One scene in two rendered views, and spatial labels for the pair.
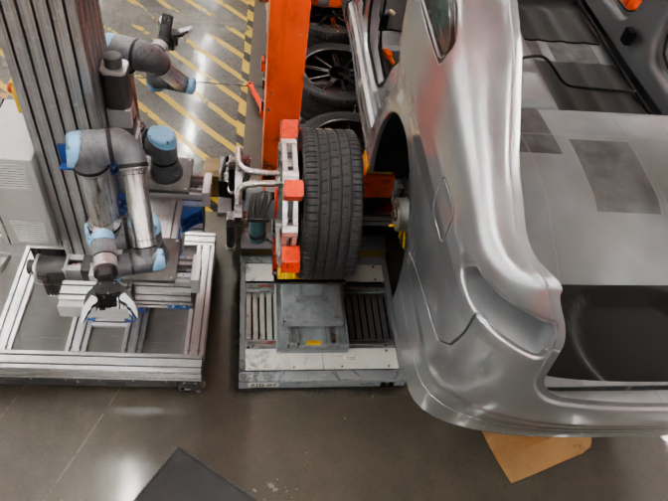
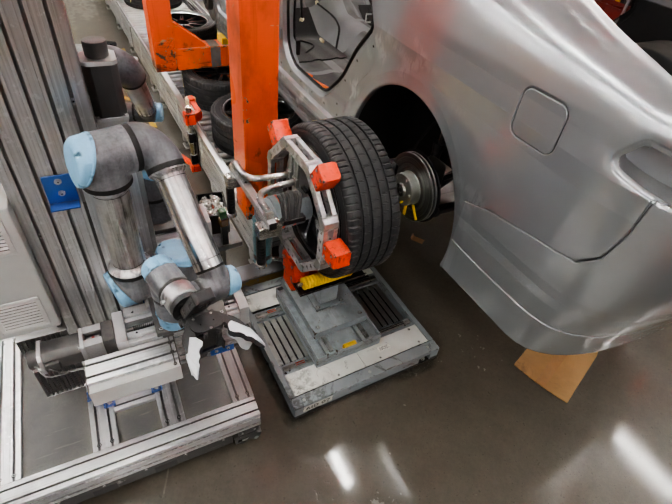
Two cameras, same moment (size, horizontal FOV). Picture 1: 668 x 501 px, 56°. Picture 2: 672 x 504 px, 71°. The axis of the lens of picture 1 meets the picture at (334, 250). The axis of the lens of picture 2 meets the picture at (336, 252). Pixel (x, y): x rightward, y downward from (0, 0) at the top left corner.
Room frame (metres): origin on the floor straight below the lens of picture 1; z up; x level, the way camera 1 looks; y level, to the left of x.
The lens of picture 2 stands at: (0.41, 0.62, 2.02)
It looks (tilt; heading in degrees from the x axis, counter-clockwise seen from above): 42 degrees down; 340
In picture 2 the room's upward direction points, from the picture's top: 7 degrees clockwise
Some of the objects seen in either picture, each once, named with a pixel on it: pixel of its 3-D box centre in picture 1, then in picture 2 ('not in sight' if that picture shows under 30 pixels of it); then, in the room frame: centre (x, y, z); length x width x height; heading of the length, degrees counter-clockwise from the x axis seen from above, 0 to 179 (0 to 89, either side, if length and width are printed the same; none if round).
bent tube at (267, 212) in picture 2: (258, 189); (282, 189); (1.80, 0.34, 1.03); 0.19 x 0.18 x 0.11; 103
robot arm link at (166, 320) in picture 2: (113, 266); (178, 304); (1.23, 0.71, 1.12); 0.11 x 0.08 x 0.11; 115
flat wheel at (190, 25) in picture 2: not in sight; (183, 32); (5.48, 0.63, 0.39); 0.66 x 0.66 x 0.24
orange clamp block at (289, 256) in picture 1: (289, 258); (336, 253); (1.62, 0.17, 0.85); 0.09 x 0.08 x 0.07; 13
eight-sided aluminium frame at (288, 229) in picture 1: (285, 203); (299, 206); (1.93, 0.24, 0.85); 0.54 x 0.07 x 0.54; 13
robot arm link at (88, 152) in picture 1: (98, 195); (120, 226); (1.46, 0.84, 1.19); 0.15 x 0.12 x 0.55; 115
